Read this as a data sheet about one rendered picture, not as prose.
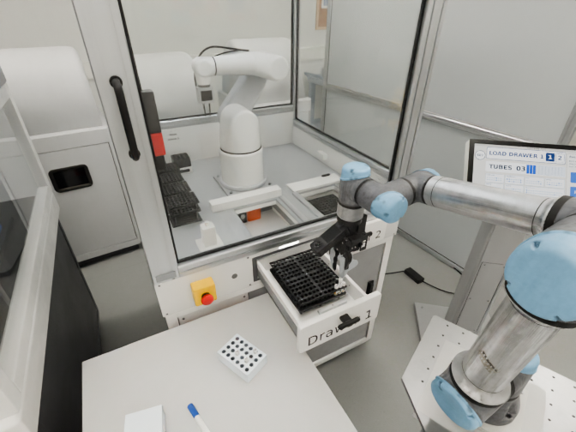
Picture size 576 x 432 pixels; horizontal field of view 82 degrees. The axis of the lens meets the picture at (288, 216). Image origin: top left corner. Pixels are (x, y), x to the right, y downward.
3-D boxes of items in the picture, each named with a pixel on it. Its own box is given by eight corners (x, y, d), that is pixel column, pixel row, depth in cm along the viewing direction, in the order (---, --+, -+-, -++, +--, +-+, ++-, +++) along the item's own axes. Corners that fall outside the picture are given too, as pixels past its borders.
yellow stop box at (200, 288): (218, 301, 110) (215, 285, 107) (196, 309, 108) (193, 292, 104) (213, 291, 114) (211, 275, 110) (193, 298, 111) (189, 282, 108)
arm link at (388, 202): (422, 188, 78) (388, 171, 86) (387, 202, 74) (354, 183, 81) (417, 215, 82) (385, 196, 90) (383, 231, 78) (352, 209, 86)
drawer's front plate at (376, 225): (384, 238, 144) (388, 218, 138) (328, 258, 132) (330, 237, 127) (381, 237, 145) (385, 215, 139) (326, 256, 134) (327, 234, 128)
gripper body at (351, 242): (366, 251, 99) (372, 218, 93) (343, 260, 96) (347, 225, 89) (351, 238, 105) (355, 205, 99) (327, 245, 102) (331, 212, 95)
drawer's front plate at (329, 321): (376, 317, 108) (381, 293, 102) (299, 354, 96) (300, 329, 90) (373, 314, 109) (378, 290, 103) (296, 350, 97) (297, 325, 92)
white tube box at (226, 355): (267, 362, 100) (267, 354, 98) (248, 383, 95) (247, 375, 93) (237, 340, 107) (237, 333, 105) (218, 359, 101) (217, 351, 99)
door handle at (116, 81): (144, 165, 78) (123, 78, 68) (132, 166, 77) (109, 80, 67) (141, 157, 82) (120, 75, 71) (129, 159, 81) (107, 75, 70)
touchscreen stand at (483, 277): (516, 391, 171) (626, 230, 116) (424, 375, 178) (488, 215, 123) (487, 315, 212) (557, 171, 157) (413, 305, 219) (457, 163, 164)
